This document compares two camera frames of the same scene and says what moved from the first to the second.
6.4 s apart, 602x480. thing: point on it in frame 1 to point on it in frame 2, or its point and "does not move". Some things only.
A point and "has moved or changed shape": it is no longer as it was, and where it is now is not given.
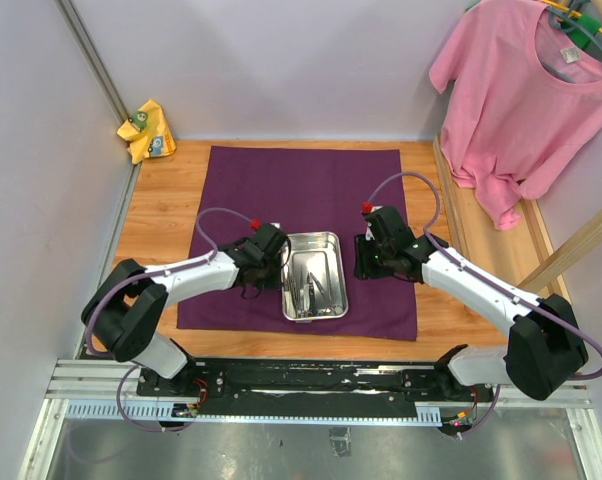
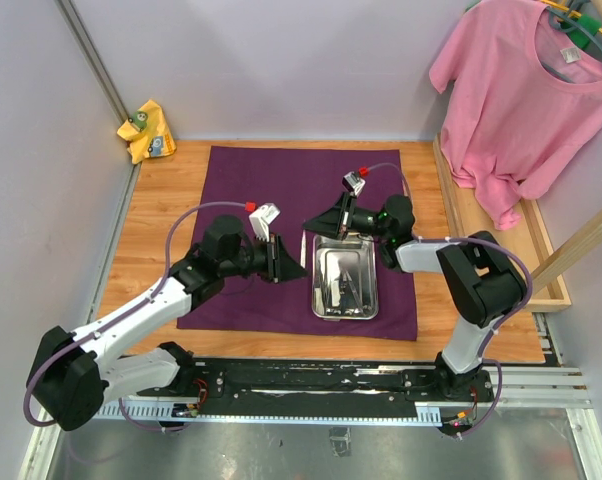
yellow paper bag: x=147 y=132 does not move
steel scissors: x=317 y=299 to x=366 y=309
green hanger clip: x=581 y=38 does not move
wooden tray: x=507 y=255 does not move
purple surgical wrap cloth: x=300 y=189 does not move
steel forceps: x=312 y=303 to x=326 y=297
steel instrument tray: x=313 y=279 has moved or changed shape
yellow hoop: x=578 y=14 does not move
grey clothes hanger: x=565 y=23 does not move
